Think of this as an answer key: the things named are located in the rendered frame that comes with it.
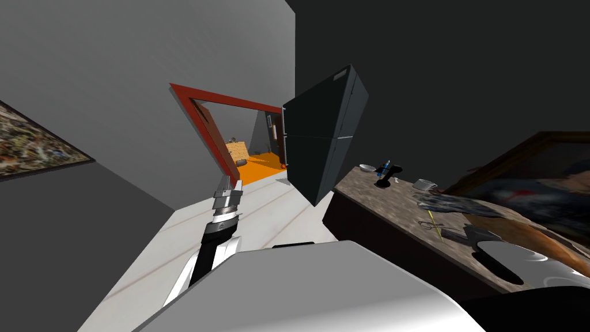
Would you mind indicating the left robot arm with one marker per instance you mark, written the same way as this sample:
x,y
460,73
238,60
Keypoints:
x,y
209,253

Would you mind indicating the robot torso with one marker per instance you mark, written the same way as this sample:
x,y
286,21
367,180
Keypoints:
x,y
299,290

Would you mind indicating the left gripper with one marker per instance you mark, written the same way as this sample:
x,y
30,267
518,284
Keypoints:
x,y
228,198

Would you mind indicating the black refrigerator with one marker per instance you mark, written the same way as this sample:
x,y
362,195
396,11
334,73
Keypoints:
x,y
318,138

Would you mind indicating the dark grey cloth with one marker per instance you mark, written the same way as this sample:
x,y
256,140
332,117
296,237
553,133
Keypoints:
x,y
456,205

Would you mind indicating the grey metal pot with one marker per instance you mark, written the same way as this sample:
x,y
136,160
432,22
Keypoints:
x,y
424,185

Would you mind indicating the red-brown door leaf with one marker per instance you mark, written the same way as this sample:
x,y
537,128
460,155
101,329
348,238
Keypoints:
x,y
216,138

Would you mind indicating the yellow pencil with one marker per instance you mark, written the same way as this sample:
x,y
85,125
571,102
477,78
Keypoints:
x,y
435,226

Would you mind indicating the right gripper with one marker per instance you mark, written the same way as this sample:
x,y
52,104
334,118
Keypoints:
x,y
481,235

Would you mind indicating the light wooden dresser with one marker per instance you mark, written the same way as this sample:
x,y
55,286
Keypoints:
x,y
237,151

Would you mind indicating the dark framed wall painting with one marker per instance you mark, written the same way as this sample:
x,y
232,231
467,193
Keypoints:
x,y
548,184

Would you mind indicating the speckled framed wall picture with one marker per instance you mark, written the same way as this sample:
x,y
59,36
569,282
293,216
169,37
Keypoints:
x,y
32,145

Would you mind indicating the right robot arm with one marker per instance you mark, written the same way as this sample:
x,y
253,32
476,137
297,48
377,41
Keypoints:
x,y
530,265

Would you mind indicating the white bowl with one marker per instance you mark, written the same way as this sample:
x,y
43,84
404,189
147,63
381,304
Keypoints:
x,y
367,168

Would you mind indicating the black stand with blue pen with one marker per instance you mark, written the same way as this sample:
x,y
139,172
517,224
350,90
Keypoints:
x,y
386,174

